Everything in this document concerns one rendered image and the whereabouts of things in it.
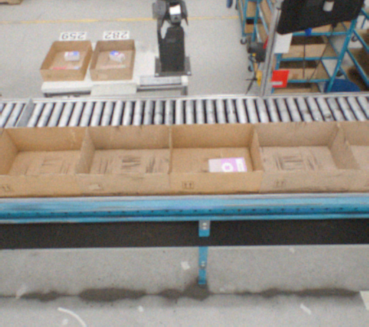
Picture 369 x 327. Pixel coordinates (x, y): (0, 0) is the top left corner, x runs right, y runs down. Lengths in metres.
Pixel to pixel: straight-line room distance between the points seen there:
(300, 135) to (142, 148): 0.78
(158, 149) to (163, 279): 0.94
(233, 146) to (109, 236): 0.76
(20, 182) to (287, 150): 1.24
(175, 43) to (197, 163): 0.96
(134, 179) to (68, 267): 1.16
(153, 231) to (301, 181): 0.75
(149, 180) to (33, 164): 0.63
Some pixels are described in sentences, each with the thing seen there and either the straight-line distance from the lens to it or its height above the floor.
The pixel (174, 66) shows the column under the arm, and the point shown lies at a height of 0.80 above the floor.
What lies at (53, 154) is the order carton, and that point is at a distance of 1.81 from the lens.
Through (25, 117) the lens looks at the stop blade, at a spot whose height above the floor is 0.77.
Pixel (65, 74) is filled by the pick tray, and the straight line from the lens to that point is 2.47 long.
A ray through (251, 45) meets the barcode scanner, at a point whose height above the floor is 1.09.
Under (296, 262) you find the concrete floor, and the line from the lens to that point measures 2.43.
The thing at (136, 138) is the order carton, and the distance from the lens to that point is 1.66.
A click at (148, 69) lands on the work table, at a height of 0.75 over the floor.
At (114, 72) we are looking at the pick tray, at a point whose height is 0.82.
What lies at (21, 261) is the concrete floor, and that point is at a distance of 2.60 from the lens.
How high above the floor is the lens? 2.13
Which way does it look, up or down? 46 degrees down
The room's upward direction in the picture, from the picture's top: 2 degrees counter-clockwise
